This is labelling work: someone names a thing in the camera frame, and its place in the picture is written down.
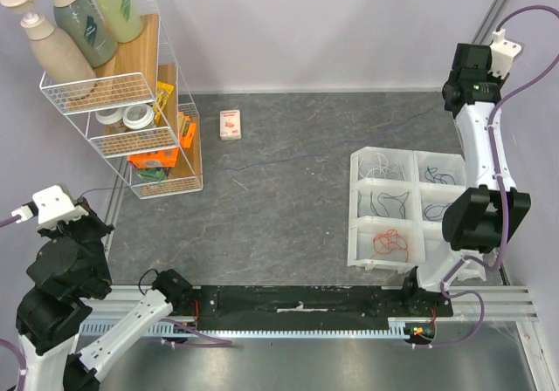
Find blue thin cable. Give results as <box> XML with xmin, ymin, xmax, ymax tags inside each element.
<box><xmin>423</xmin><ymin>163</ymin><xmax>458</xmax><ymax>187</ymax></box>

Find white thin cable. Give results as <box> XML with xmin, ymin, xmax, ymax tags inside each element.
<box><xmin>358</xmin><ymin>149</ymin><xmax>407</xmax><ymax>181</ymax></box>

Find purple thin cable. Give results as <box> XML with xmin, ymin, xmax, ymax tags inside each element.
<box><xmin>78</xmin><ymin>98</ymin><xmax>446</xmax><ymax>198</ymax></box>
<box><xmin>424</xmin><ymin>201</ymin><xmax>452</xmax><ymax>223</ymax></box>

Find black thin cable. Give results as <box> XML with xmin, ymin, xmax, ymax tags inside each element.
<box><xmin>369</xmin><ymin>189</ymin><xmax>411</xmax><ymax>220</ymax></box>

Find orange thin cable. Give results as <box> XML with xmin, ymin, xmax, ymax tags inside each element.
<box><xmin>370</xmin><ymin>228</ymin><xmax>411</xmax><ymax>264</ymax></box>

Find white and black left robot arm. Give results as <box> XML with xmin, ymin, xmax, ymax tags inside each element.
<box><xmin>12</xmin><ymin>185</ymin><xmax>192</xmax><ymax>390</ymax></box>

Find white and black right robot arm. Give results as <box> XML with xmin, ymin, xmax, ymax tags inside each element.
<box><xmin>399</xmin><ymin>39</ymin><xmax>531</xmax><ymax>316</ymax></box>

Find green box on shelf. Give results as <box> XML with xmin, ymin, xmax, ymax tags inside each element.
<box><xmin>136</xmin><ymin>168</ymin><xmax>170</xmax><ymax>182</ymax></box>

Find orange flat package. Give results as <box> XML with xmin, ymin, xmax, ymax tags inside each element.
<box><xmin>128</xmin><ymin>147</ymin><xmax>179</xmax><ymax>169</ymax></box>

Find white compartment organizer tray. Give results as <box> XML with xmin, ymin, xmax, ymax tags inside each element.
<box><xmin>347</xmin><ymin>147</ymin><xmax>466</xmax><ymax>274</ymax></box>

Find orange box on shelf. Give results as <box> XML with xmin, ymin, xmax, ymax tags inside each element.
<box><xmin>179</xmin><ymin>113</ymin><xmax>197</xmax><ymax>149</ymax></box>

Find yellow snack packet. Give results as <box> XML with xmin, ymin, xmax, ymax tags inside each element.
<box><xmin>152</xmin><ymin>81</ymin><xmax>175</xmax><ymax>123</ymax></box>

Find beige pump bottle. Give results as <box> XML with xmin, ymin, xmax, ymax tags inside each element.
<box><xmin>1</xmin><ymin>0</ymin><xmax>96</xmax><ymax>99</ymax></box>

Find white and red small box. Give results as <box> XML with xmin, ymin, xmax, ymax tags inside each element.
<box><xmin>219</xmin><ymin>109</ymin><xmax>242</xmax><ymax>141</ymax></box>

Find dark green pump bottle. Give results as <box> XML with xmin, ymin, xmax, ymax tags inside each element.
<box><xmin>52</xmin><ymin>0</ymin><xmax>117</xmax><ymax>68</ymax></box>

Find light green bottle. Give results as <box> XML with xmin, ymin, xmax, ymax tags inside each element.
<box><xmin>94</xmin><ymin>0</ymin><xmax>143</xmax><ymax>44</ymax></box>

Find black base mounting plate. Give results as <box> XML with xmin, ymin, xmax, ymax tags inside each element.
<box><xmin>171</xmin><ymin>285</ymin><xmax>453</xmax><ymax>321</ymax></box>

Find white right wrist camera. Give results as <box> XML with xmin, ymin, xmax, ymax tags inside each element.
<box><xmin>489</xmin><ymin>29</ymin><xmax>523</xmax><ymax>79</ymax></box>

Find white wire shelf rack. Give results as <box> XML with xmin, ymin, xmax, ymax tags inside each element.
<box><xmin>39</xmin><ymin>0</ymin><xmax>204</xmax><ymax>199</ymax></box>

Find aluminium frame rail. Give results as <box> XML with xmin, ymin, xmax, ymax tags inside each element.
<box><xmin>449</xmin><ymin>284</ymin><xmax>542</xmax><ymax>323</ymax></box>

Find slotted white cable duct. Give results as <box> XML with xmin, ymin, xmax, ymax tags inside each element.
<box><xmin>79</xmin><ymin>318</ymin><xmax>437</xmax><ymax>339</ymax></box>

